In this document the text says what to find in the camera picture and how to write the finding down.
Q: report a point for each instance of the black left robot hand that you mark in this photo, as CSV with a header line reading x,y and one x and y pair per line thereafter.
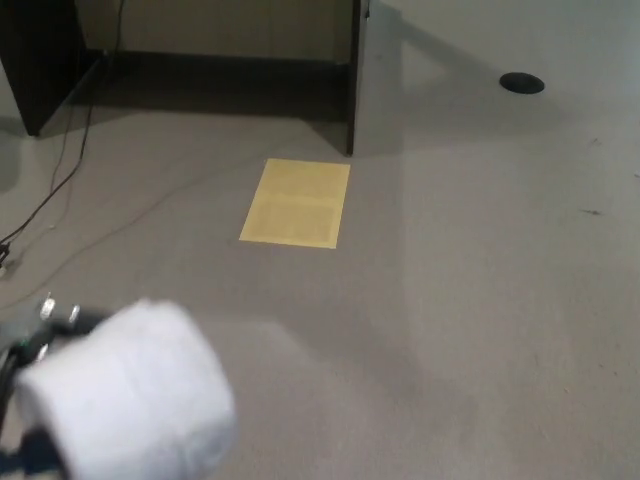
x,y
30,335

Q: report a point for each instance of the white toilet paper roll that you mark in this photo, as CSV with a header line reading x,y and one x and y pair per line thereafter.
x,y
130,395

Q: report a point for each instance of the power plug adapter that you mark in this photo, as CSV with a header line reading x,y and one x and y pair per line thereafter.
x,y
4,257

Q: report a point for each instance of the dark wooden desk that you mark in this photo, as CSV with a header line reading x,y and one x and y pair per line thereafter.
x,y
45,60

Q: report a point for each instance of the yellow paper envelope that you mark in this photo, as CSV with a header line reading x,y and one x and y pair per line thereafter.
x,y
295,205

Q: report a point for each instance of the black round floor cover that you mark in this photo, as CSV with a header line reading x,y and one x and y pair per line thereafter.
x,y
522,82

